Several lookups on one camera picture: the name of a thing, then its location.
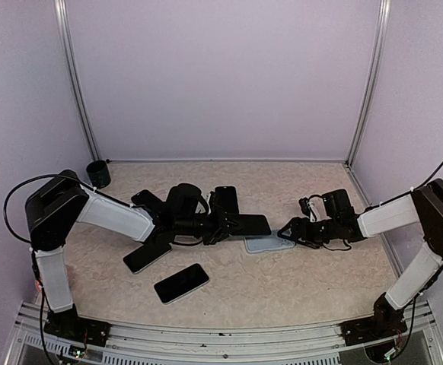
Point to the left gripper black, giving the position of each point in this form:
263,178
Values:
221,230

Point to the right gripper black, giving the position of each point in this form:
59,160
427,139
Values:
296,223

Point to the black phone teal edge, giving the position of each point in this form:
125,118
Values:
251,225

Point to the light blue phone case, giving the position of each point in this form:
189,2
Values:
265,244

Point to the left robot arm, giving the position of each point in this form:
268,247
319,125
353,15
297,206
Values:
65,202

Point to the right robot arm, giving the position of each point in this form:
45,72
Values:
412,224

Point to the black phone case middle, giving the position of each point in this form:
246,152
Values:
226,198

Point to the black phone case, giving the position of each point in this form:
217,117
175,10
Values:
226,198
148,201

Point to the black phone lower middle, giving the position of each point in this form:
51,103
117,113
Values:
181,283

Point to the black phone case left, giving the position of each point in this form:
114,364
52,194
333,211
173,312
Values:
148,201

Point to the black phone upper left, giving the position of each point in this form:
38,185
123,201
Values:
145,255

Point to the dark green mug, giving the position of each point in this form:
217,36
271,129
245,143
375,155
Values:
98,174

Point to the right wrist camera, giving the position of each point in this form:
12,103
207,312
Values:
309,209

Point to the front aluminium rail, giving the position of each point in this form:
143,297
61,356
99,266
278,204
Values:
320,343

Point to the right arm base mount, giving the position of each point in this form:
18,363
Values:
384,323

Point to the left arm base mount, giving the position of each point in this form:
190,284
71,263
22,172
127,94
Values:
70,326

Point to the right aluminium frame post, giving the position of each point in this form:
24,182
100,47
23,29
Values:
371,83

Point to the aluminium frame post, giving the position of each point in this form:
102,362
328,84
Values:
371,83
68,49

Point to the left aluminium frame post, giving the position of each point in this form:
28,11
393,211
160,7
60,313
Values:
68,49

